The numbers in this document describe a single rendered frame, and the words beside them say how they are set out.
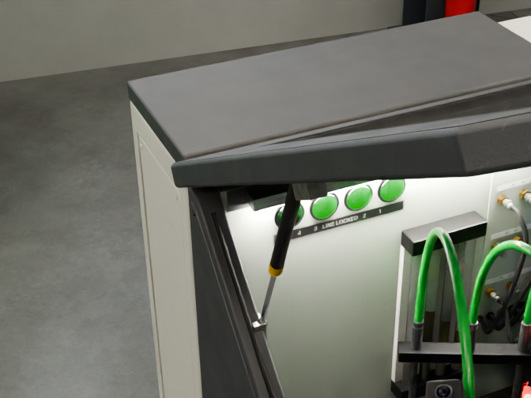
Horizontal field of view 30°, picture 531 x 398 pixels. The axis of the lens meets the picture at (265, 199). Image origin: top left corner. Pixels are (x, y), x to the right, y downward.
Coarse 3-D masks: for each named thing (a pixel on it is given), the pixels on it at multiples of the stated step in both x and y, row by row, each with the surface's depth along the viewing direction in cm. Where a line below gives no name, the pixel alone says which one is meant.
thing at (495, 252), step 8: (512, 240) 148; (496, 248) 151; (504, 248) 149; (512, 248) 147; (520, 248) 145; (528, 248) 144; (488, 256) 154; (496, 256) 152; (488, 264) 155; (480, 272) 157; (480, 280) 158; (480, 288) 159; (480, 296) 161; (472, 304) 162; (472, 312) 163; (472, 320) 163; (472, 328) 164; (472, 336) 165; (472, 344) 166
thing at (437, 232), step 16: (432, 240) 149; (448, 240) 138; (448, 256) 135; (416, 304) 162; (464, 304) 129; (416, 320) 164; (464, 320) 128; (464, 336) 127; (464, 352) 127; (464, 368) 126; (464, 384) 126
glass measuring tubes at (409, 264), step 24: (456, 216) 167; (480, 216) 167; (408, 240) 163; (456, 240) 165; (408, 264) 167; (432, 264) 167; (408, 288) 170; (432, 288) 170; (408, 312) 171; (432, 312) 172; (456, 312) 178; (408, 336) 174; (432, 336) 176; (456, 336) 179; (408, 384) 180
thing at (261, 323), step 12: (288, 192) 112; (288, 204) 113; (288, 216) 115; (288, 228) 118; (276, 240) 121; (288, 240) 120; (276, 252) 123; (276, 264) 125; (276, 276) 127; (264, 312) 137; (252, 324) 140; (264, 324) 140
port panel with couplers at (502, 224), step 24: (528, 168) 169; (504, 192) 169; (528, 192) 170; (504, 216) 172; (528, 216) 175; (504, 240) 175; (480, 264) 176; (504, 264) 179; (528, 264) 181; (504, 288) 182; (480, 312) 182
